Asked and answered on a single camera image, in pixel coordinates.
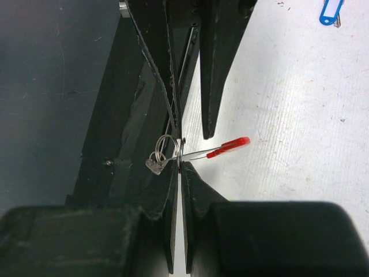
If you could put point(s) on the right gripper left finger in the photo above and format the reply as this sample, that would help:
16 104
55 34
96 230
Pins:
159 205

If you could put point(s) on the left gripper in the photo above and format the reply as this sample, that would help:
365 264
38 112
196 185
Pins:
223 24

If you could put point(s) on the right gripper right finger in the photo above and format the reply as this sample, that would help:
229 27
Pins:
200 230

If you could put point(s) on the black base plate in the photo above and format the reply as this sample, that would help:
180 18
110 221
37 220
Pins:
129 116

